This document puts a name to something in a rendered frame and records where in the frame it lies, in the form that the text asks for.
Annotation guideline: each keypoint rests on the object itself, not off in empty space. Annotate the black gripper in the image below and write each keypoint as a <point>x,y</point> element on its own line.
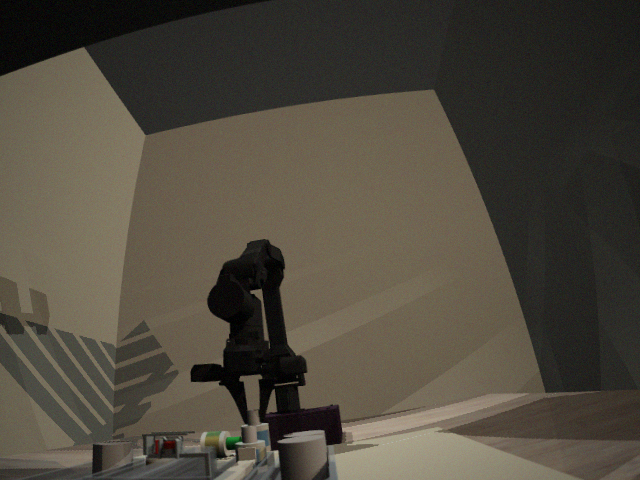
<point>269,372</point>

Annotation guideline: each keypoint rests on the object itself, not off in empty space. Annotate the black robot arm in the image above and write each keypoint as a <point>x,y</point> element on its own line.
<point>260,266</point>

